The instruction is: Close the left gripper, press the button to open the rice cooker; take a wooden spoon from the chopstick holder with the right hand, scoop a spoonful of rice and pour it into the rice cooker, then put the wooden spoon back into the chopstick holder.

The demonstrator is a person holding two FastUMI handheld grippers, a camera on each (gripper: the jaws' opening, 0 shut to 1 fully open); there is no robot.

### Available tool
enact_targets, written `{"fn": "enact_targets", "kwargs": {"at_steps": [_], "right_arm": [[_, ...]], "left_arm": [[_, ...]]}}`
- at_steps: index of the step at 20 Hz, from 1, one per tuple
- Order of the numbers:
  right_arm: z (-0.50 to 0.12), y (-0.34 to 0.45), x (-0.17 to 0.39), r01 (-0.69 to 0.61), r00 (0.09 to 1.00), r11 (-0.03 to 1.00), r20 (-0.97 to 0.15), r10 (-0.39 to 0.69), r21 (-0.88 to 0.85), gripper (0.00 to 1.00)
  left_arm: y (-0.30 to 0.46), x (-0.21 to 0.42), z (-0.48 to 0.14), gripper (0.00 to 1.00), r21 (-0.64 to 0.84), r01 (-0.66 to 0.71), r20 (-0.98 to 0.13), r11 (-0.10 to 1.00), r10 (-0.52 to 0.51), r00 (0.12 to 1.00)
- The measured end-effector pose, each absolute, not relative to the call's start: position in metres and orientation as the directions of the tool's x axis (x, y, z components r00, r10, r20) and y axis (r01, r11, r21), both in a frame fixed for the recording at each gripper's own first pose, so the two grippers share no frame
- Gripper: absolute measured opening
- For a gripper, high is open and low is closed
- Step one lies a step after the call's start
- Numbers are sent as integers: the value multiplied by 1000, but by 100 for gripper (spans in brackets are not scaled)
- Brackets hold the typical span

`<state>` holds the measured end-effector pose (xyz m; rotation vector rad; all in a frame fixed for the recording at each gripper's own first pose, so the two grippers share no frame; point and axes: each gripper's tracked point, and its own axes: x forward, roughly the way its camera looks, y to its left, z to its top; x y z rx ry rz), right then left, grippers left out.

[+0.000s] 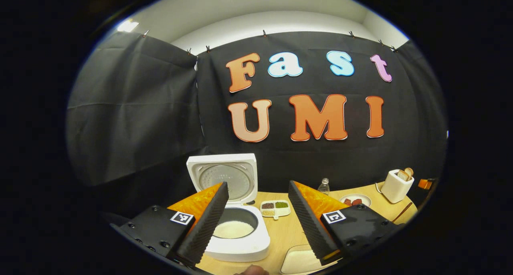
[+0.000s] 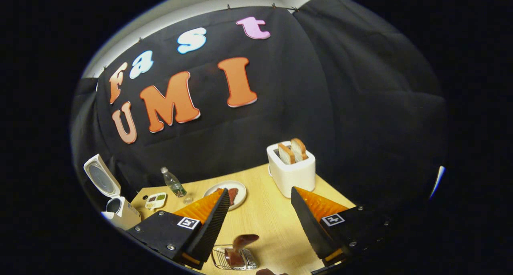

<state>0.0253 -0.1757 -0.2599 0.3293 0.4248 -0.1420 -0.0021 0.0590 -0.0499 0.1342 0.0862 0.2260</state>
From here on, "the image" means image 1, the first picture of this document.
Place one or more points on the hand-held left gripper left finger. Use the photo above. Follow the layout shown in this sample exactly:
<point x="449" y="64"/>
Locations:
<point x="208" y="223"/>

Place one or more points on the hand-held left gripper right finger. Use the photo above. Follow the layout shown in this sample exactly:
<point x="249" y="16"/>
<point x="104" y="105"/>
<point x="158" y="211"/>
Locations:
<point x="310" y="227"/>

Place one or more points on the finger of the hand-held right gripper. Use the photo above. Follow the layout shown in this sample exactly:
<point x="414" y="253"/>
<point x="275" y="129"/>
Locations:
<point x="425" y="183"/>

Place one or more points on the white rice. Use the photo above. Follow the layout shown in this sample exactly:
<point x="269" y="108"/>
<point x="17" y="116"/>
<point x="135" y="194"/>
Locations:
<point x="234" y="229"/>

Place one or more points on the white rice cooker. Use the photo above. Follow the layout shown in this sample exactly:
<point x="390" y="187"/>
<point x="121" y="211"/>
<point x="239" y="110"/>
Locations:
<point x="240" y="249"/>

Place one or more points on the toast bread slice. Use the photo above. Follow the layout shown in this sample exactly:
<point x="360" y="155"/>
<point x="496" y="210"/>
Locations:
<point x="409" y="171"/>
<point x="402" y="175"/>

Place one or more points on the white toaster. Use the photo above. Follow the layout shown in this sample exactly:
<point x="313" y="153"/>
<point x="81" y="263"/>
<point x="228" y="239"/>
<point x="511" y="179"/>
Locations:
<point x="394" y="191"/>

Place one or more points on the clear glass bowl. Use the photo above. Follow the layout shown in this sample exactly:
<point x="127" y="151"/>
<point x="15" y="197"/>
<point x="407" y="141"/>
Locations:
<point x="300" y="261"/>

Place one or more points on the white divided dish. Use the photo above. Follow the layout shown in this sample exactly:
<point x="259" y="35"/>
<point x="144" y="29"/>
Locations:
<point x="276" y="211"/>

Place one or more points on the clear plastic water bottle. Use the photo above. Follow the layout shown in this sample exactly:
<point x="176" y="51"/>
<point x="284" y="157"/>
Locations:
<point x="324" y="187"/>

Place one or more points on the yellow bean pile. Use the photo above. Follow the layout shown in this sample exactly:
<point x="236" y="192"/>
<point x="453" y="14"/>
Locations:
<point x="268" y="213"/>

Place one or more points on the dark bean pile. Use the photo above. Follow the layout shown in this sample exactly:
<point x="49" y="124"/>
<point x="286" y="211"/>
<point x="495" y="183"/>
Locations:
<point x="267" y="205"/>

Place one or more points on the white round plate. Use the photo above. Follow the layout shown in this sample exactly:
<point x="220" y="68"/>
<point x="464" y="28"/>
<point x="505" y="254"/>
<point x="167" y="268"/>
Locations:
<point x="362" y="198"/>

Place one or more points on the ceiling light panel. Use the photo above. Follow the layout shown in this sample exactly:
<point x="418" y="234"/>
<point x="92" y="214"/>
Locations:
<point x="128" y="25"/>

